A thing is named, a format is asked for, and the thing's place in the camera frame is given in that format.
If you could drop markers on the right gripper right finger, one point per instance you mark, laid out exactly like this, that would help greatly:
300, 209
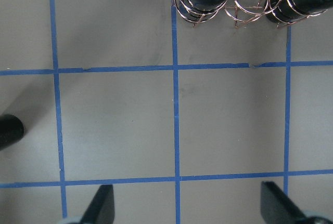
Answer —
276, 207

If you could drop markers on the black cylinder object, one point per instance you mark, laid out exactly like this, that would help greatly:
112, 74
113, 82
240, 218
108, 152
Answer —
12, 130

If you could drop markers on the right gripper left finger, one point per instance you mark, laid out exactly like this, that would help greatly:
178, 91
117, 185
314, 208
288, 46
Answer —
101, 208

